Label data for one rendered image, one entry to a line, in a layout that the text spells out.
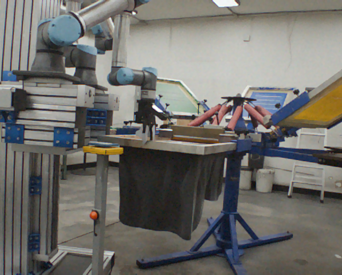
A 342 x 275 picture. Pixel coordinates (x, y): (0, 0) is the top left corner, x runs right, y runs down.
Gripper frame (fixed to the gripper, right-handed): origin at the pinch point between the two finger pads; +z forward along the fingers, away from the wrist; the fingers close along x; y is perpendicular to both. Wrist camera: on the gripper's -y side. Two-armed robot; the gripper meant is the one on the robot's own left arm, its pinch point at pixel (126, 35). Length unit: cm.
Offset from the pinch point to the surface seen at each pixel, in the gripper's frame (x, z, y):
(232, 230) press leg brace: 91, 55, 133
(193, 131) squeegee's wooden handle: 70, -12, 55
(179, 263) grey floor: 65, 22, 161
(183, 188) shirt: 91, -62, 76
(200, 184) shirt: 96, -53, 74
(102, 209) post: 67, -91, 89
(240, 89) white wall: -32, 404, 15
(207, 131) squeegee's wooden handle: 79, -12, 53
